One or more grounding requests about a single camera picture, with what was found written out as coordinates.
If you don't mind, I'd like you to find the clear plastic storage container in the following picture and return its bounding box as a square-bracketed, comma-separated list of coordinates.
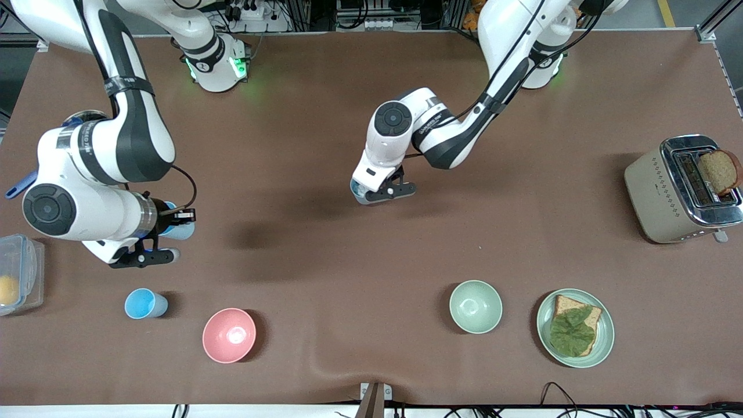
[0, 234, 46, 317]

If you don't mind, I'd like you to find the pink bowl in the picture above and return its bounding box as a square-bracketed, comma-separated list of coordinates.
[202, 308, 257, 364]

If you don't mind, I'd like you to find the glass pot lid blue knob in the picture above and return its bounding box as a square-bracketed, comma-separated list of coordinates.
[61, 110, 109, 126]

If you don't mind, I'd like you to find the orange round food item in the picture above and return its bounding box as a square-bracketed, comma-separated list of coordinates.
[0, 275, 20, 307]

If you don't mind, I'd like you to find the white power strip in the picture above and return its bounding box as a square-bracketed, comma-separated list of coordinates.
[337, 16, 391, 31]
[229, 0, 280, 33]

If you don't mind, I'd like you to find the pale green bowl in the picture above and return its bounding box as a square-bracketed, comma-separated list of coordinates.
[449, 280, 503, 334]

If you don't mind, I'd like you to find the orange bread rolls pile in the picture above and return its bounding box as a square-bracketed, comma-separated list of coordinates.
[463, 0, 486, 31]

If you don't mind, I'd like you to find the brown toast slice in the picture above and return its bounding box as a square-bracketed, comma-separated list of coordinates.
[551, 294, 603, 356]

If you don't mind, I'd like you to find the green lettuce leaf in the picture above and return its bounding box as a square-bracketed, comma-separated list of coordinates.
[549, 307, 596, 357]

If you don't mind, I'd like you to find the beige and chrome toaster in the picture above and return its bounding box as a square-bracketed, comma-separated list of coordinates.
[624, 135, 743, 244]

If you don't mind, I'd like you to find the pale green plate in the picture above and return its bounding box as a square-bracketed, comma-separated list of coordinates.
[536, 289, 615, 369]

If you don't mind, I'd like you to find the brown bread slice in toaster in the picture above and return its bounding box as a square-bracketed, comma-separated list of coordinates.
[698, 150, 743, 196]

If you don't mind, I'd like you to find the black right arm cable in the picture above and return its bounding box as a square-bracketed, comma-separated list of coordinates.
[75, 0, 198, 228]

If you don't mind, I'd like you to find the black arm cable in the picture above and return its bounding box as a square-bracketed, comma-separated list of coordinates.
[406, 0, 604, 158]
[75, 0, 198, 228]

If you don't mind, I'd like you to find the black saucepan blue handle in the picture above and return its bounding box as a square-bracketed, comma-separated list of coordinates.
[5, 109, 111, 200]

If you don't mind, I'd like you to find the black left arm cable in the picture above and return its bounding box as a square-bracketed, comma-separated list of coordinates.
[406, 0, 604, 158]

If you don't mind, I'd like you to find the metal table edge bracket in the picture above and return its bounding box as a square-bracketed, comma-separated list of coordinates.
[360, 381, 393, 418]

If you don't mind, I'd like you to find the black looped floor cable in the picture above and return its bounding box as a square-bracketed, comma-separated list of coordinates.
[542, 381, 585, 410]

